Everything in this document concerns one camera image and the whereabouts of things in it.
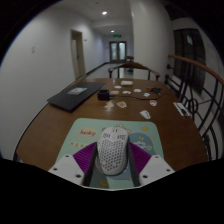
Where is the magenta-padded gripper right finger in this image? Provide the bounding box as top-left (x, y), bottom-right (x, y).
top-left (128, 141), bottom-right (176, 188)

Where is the closed black laptop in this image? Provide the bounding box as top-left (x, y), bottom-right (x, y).
top-left (46, 81), bottom-right (108, 113)

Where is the white perforated computer mouse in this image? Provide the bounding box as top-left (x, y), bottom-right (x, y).
top-left (95, 125), bottom-right (130, 177)

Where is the teal printed mouse pad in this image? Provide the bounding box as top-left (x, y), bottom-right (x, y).
top-left (55, 117), bottom-right (165, 191)

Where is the curved-back wooden chair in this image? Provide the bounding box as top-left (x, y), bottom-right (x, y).
top-left (107, 61), bottom-right (161, 82)

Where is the glass double door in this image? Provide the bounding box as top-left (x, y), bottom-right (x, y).
top-left (109, 40), bottom-right (128, 64)

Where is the hallway side door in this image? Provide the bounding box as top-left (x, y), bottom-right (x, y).
top-left (69, 29), bottom-right (87, 80)

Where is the small black box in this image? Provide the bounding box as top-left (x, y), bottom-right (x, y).
top-left (97, 89), bottom-right (110, 101)

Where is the dark framed window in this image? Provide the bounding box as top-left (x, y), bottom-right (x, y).
top-left (173, 28), bottom-right (207, 95)

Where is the distant wooden chair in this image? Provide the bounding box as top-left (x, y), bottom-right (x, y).
top-left (124, 54), bottom-right (135, 64)

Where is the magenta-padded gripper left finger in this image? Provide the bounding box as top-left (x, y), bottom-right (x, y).
top-left (48, 141), bottom-right (100, 188)

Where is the thin black cable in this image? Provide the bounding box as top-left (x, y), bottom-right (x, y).
top-left (108, 87), bottom-right (164, 101)

